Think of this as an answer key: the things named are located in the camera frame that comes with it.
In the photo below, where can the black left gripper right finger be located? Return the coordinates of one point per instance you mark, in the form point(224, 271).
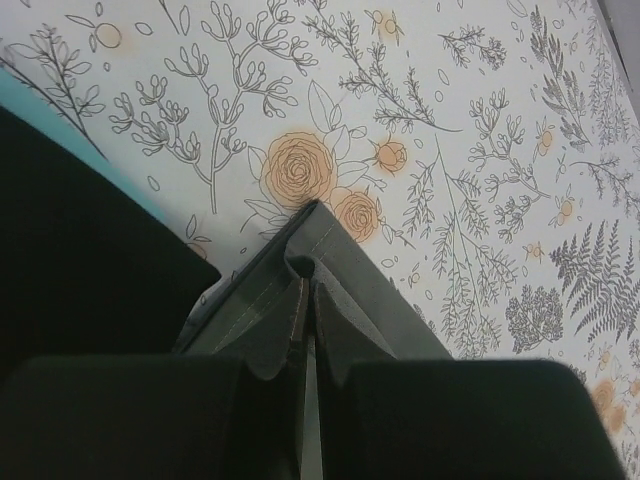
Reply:
point(460, 420)

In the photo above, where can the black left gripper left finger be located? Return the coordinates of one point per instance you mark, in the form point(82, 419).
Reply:
point(150, 415)

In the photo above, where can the grey t shirt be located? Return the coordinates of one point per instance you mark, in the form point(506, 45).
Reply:
point(313, 246)

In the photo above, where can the folded black t shirt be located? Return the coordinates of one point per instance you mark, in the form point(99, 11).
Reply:
point(84, 268)

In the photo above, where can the floral patterned table mat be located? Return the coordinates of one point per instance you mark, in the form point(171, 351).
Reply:
point(484, 154)

